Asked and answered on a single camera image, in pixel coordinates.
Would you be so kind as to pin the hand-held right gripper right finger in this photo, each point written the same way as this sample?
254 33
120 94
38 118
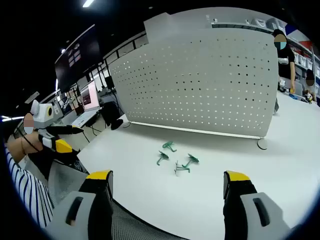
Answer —
247 207

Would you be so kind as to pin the grey mesh chair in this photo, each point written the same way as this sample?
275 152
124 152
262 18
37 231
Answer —
62 180

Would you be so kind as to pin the black office chair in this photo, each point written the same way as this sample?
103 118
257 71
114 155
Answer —
108 111

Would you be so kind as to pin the shelf rack with storage bins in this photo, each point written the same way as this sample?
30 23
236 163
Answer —
302 57

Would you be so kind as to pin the large black wall screen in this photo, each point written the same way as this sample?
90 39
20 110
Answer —
80 57

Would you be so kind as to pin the green hook assembly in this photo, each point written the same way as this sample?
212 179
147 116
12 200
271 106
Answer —
167 144
177 170
193 157
163 156

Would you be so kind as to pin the operator in striped shirt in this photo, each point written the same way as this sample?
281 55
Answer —
27 190

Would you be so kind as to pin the ceiling light panel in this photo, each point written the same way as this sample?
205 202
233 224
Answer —
88 3

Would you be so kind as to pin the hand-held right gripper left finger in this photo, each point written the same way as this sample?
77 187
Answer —
95 207

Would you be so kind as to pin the pink-lit computer monitor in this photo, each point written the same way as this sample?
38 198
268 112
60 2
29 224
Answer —
90 96

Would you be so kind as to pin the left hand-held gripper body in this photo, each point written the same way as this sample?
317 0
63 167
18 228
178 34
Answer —
42 117

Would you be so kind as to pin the small black monitor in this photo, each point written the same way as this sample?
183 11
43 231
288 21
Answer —
109 81

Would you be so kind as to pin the white perforated mounting plate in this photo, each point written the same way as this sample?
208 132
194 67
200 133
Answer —
195 87

